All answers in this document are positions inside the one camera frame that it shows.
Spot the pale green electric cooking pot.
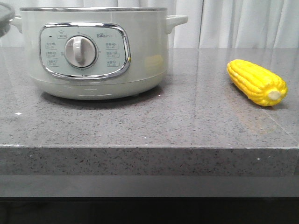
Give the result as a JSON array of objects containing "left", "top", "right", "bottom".
[{"left": 10, "top": 7, "right": 188, "bottom": 100}]

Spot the white curtain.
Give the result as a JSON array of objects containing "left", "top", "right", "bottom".
[{"left": 8, "top": 0, "right": 299, "bottom": 49}]

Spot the glass pot lid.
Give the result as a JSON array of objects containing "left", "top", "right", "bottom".
[{"left": 0, "top": 2, "right": 15, "bottom": 37}]

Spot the yellow corn cob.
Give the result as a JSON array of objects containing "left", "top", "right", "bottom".
[{"left": 227, "top": 59, "right": 288, "bottom": 107}]

